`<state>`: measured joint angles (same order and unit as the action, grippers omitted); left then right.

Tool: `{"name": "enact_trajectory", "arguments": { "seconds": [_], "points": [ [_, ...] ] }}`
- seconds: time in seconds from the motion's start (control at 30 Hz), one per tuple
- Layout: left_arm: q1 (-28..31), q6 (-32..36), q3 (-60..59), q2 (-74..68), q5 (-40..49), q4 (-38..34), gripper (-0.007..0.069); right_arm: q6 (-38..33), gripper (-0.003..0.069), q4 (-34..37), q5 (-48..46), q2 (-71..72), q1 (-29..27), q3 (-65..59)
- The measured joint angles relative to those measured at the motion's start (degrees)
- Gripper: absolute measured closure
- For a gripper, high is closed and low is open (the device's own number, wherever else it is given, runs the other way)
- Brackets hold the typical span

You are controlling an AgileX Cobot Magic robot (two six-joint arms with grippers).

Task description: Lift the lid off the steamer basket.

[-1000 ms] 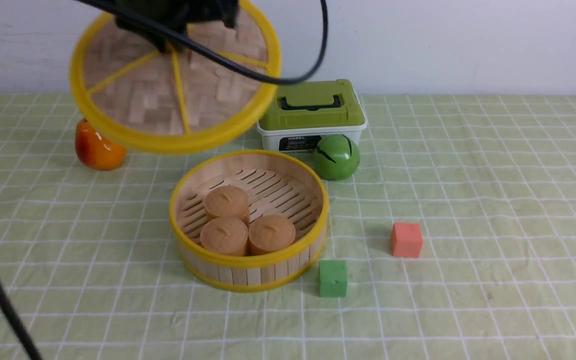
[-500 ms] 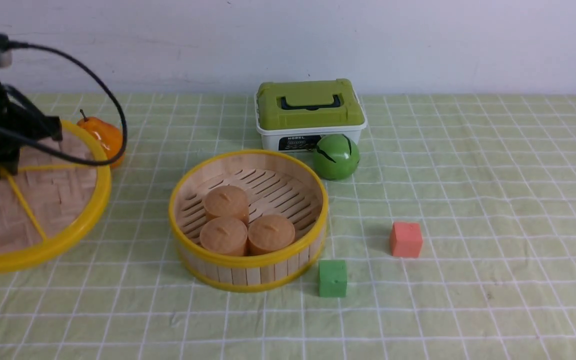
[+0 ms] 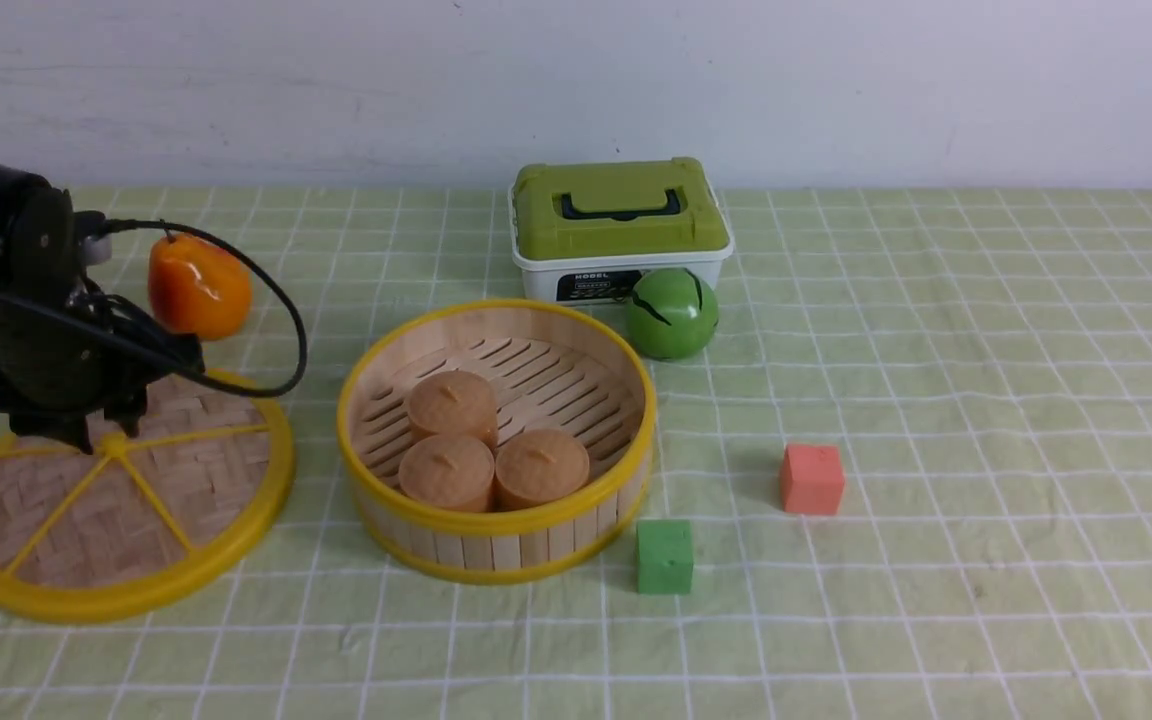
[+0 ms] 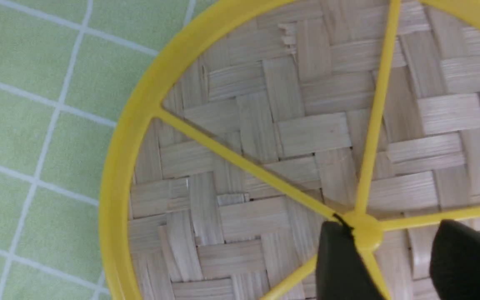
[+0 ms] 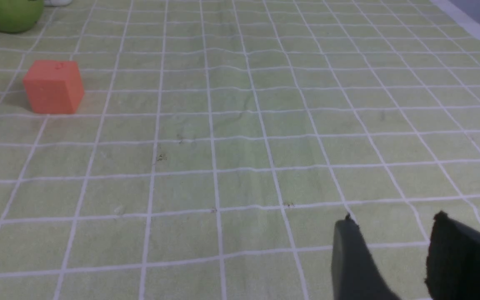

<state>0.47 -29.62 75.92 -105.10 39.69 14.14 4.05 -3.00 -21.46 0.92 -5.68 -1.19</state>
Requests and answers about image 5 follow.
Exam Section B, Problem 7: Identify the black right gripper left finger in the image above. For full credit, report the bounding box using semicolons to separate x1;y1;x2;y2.
331;213;400;300

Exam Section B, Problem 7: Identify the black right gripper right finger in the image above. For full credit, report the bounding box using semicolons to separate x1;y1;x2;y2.
425;211;480;300

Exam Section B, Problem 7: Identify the orange foam cube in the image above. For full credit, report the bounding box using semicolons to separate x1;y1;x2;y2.
22;60;85;115

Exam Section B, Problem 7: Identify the green toy melon ball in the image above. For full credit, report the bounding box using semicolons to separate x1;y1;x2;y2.
0;0;44;34

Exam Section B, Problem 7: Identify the green checkered tablecloth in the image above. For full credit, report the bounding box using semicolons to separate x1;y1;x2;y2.
0;0;480;300

